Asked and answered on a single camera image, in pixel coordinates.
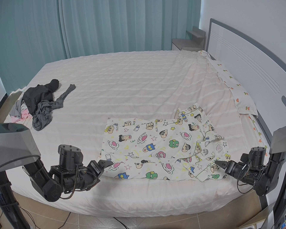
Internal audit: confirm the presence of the blue-green curtain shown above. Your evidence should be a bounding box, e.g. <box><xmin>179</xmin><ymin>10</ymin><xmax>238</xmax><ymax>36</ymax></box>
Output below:
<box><xmin>0</xmin><ymin>0</ymin><xmax>70</xmax><ymax>94</ymax></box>
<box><xmin>59</xmin><ymin>0</ymin><xmax>201</xmax><ymax>59</ymax></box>

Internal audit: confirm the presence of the white heart print pillow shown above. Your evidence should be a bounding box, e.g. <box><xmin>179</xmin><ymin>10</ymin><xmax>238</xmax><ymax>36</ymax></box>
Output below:
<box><xmin>198</xmin><ymin>50</ymin><xmax>258</xmax><ymax>116</ymax></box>

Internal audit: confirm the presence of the pink garment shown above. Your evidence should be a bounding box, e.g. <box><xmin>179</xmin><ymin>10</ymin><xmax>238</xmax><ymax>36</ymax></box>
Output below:
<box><xmin>11</xmin><ymin>108</ymin><xmax>32</xmax><ymax>123</ymax></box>

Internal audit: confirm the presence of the grey bedside table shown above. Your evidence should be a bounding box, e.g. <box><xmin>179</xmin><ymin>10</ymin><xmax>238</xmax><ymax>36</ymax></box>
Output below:
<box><xmin>172</xmin><ymin>26</ymin><xmax>206</xmax><ymax>52</ymax></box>

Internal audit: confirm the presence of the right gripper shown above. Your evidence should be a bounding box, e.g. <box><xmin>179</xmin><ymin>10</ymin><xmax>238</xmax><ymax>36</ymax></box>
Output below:
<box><xmin>224</xmin><ymin>161</ymin><xmax>245</xmax><ymax>180</ymax></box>

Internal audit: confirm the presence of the light grey garment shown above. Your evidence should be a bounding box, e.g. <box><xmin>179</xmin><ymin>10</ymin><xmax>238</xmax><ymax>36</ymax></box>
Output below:
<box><xmin>9</xmin><ymin>99</ymin><xmax>27</xmax><ymax>118</ymax></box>

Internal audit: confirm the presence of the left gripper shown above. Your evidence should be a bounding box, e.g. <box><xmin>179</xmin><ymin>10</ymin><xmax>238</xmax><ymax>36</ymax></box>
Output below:
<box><xmin>77</xmin><ymin>160</ymin><xmax>105</xmax><ymax>190</ymax></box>

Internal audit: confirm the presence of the black garment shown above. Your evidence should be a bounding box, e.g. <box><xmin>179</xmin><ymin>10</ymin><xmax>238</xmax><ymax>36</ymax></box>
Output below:
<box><xmin>23</xmin><ymin>79</ymin><xmax>60</xmax><ymax>117</ymax></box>

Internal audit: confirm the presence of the dark grey garment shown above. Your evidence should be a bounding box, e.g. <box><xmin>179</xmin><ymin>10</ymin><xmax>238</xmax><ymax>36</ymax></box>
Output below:
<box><xmin>32</xmin><ymin>84</ymin><xmax>76</xmax><ymax>131</ymax></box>

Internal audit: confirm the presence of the bed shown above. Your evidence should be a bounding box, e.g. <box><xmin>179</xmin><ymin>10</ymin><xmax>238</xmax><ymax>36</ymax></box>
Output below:
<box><xmin>3</xmin><ymin>18</ymin><xmax>286</xmax><ymax>219</ymax></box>

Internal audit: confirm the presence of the light wooden small table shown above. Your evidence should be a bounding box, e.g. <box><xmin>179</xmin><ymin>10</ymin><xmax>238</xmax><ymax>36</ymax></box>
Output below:
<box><xmin>240</xmin><ymin>202</ymin><xmax>276</xmax><ymax>229</ymax></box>

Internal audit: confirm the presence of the white printed pyjama top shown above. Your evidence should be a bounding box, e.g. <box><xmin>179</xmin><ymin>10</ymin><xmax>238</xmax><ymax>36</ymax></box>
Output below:
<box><xmin>98</xmin><ymin>102</ymin><xmax>229</xmax><ymax>182</ymax></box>

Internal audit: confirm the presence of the black cable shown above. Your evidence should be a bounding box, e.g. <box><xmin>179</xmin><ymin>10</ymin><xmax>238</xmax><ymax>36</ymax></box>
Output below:
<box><xmin>113</xmin><ymin>216</ymin><xmax>140</xmax><ymax>229</ymax></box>

